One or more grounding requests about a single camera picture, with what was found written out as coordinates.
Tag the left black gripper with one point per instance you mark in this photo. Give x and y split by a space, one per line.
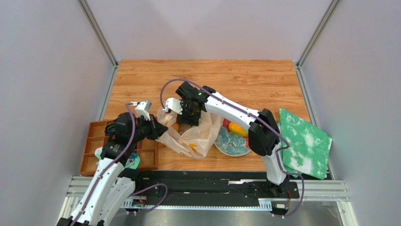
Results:
156 129

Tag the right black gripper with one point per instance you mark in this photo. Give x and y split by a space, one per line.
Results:
190 115

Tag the banana print plastic bag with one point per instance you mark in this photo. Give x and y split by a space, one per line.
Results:
191 141

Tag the yellow green fake mango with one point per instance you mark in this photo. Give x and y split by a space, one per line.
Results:
237 130

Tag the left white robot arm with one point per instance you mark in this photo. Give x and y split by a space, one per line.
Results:
113 182

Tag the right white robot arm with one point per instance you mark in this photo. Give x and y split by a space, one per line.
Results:
264 136

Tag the orange fake fruit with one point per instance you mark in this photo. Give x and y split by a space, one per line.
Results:
175 126

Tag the wooden compartment tray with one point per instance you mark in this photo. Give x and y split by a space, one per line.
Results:
147 150

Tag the red and teal floral plate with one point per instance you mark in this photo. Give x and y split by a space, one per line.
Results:
231 144

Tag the green white tie-dye cloth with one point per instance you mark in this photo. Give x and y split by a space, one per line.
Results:
309 146

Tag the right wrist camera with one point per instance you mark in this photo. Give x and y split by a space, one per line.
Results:
173 104

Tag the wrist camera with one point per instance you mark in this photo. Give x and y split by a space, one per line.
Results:
142 109
173 104

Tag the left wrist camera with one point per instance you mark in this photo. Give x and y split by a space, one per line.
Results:
142 109

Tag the dark bundled cable item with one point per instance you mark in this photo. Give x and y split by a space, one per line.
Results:
110 128

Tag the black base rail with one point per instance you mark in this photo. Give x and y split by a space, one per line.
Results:
211 188

